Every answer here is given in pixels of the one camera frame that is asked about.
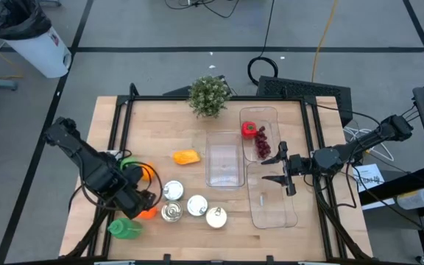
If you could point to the dark red grape bunch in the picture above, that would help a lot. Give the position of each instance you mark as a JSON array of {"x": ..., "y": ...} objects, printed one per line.
[{"x": 263, "y": 145}]

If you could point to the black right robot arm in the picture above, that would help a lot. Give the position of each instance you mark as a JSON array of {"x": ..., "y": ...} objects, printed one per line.
[{"x": 363, "y": 141}]

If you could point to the silver grey label can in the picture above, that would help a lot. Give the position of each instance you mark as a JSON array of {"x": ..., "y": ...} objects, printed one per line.
[{"x": 173, "y": 190}]

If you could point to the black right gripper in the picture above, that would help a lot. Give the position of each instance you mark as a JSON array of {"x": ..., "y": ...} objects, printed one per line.
[{"x": 296, "y": 165}]

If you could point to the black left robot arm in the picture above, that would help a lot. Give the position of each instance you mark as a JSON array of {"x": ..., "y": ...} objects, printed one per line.
[{"x": 87, "y": 162}]

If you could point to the green plastic squeeze bottle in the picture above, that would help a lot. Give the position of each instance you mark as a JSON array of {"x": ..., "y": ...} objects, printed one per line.
[{"x": 123, "y": 229}]

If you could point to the picture label fish can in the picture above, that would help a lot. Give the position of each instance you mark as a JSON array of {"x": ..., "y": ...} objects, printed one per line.
[{"x": 197, "y": 205}]

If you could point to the short clear plastic bin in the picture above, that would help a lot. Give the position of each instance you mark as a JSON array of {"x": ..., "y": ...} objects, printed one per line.
[{"x": 225, "y": 162}]

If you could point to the yellow orange toy squash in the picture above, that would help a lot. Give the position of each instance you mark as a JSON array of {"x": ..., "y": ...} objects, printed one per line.
[{"x": 186, "y": 157}]

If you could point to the black trash bag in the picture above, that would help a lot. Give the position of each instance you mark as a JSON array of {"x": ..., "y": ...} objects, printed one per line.
[{"x": 17, "y": 18}]

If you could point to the orange fruit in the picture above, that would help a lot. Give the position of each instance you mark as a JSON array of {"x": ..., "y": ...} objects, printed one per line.
[{"x": 149, "y": 173}]

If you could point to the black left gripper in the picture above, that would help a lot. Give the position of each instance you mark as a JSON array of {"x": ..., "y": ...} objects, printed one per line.
[{"x": 134, "y": 204}]

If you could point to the blue label salmon can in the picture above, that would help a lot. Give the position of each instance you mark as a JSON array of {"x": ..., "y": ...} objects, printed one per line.
[
  {"x": 216, "y": 217},
  {"x": 171, "y": 211}
]

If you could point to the small potted green plant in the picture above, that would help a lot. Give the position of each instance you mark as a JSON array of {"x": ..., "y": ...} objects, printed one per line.
[{"x": 209, "y": 96}]

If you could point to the white printed paper sheet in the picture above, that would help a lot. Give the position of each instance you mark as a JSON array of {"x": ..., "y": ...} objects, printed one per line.
[{"x": 368, "y": 176}]

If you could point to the black aluminium table frame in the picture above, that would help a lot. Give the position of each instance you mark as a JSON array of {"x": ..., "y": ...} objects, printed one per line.
[{"x": 153, "y": 98}]

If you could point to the long clear plastic bin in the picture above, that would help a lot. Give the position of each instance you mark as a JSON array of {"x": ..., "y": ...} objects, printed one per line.
[
  {"x": 271, "y": 210},
  {"x": 267, "y": 117}
]

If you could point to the red toy bell pepper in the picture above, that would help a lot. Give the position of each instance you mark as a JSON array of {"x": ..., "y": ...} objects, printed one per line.
[{"x": 249, "y": 130}]

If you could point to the white trash bin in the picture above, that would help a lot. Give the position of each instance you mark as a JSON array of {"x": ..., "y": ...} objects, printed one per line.
[{"x": 42, "y": 55}]

